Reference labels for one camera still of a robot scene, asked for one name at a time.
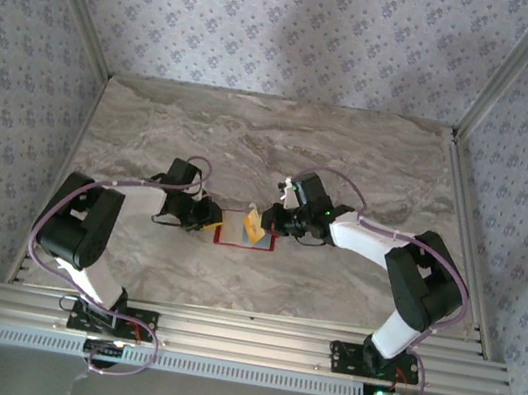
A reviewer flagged red card holder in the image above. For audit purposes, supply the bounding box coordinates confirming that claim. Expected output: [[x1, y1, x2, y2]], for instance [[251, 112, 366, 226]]
[[212, 206, 282, 256]]

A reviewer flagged orange yellow card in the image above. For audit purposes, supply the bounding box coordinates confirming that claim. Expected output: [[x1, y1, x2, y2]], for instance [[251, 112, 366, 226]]
[[239, 206, 271, 248]]

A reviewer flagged white card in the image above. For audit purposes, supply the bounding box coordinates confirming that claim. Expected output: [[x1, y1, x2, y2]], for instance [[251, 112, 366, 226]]
[[218, 209, 246, 246]]

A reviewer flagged blue grey card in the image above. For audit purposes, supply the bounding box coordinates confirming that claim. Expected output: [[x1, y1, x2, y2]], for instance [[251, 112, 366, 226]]
[[239, 226, 273, 250]]

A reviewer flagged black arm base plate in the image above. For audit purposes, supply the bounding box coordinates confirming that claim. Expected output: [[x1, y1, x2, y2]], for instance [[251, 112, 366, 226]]
[[325, 338, 424, 387], [66, 295, 162, 345]]

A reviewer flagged aluminium cross rail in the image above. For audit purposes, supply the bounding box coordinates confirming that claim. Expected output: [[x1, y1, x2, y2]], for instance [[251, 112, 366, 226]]
[[0, 264, 521, 395]]

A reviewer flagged aluminium table side rail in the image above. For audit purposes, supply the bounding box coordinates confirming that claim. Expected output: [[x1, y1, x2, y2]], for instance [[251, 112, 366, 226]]
[[415, 128, 528, 362], [3, 61, 116, 297]]

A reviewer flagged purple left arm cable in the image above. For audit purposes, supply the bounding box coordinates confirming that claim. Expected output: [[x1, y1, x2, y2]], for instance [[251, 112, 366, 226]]
[[7, 130, 215, 388]]

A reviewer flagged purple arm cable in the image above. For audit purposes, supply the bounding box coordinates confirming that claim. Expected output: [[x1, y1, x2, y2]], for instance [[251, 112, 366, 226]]
[[255, 161, 492, 395], [7, 130, 215, 388]]

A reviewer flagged grey slotted cable duct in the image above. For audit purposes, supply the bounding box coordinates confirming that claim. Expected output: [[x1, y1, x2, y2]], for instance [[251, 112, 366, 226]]
[[0, 321, 408, 395]]

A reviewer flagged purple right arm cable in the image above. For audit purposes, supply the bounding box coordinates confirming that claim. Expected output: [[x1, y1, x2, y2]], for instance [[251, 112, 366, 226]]
[[255, 161, 492, 395]]

